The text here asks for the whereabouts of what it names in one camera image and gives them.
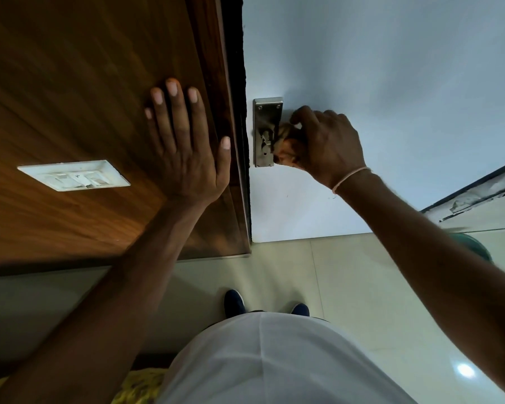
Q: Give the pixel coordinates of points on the person's right hand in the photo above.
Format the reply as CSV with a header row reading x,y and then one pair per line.
x,y
332,147

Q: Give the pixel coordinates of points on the white switch plate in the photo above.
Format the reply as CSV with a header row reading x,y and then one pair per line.
x,y
67,174

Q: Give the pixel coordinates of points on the person's left navy shoe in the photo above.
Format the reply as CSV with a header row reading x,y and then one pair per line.
x,y
234,302

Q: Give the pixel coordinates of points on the person's right forearm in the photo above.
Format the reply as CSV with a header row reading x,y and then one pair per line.
x,y
437,265

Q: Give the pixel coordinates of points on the person's left forearm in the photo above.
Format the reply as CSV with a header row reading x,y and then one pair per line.
x,y
101,307

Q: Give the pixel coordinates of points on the person's navy shoe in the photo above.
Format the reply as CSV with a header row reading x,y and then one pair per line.
x,y
300,309
234,302

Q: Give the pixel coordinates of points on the yellow patterned bedsheet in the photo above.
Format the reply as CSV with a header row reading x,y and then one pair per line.
x,y
143,389

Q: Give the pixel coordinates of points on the teal plastic bucket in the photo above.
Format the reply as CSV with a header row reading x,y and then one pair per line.
x,y
475,246

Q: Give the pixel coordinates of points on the person's left hand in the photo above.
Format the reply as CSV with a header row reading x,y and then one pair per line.
x,y
189,172

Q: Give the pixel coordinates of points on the person's right navy shoe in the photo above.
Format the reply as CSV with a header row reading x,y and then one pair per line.
x,y
300,309

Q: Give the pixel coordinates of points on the white door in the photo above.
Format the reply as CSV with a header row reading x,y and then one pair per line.
x,y
404,71

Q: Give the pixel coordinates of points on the brown cleaning cloth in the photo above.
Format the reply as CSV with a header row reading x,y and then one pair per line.
x,y
286,151

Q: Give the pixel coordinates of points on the person's white shirt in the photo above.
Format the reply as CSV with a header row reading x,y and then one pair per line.
x,y
277,366

